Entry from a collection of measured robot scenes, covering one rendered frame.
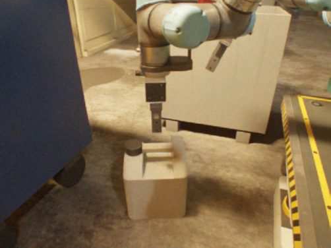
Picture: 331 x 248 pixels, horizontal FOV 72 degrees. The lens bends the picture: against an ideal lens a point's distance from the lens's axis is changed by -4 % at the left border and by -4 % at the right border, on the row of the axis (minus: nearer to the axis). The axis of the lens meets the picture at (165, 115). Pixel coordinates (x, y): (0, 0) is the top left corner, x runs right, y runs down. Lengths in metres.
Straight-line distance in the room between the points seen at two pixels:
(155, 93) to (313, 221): 0.39
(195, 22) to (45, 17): 0.39
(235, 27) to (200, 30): 0.10
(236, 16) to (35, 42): 0.46
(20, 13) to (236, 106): 0.83
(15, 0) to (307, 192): 0.69
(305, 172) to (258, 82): 0.54
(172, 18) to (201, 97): 0.66
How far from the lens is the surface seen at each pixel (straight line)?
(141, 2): 0.54
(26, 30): 0.63
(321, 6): 0.62
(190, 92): 1.05
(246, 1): 0.50
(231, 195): 0.89
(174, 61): 0.57
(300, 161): 0.57
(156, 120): 0.61
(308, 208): 0.47
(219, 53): 0.65
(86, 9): 2.69
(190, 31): 0.43
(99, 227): 0.81
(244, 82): 1.01
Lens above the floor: 0.64
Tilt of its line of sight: 29 degrees down
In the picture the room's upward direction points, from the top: straight up
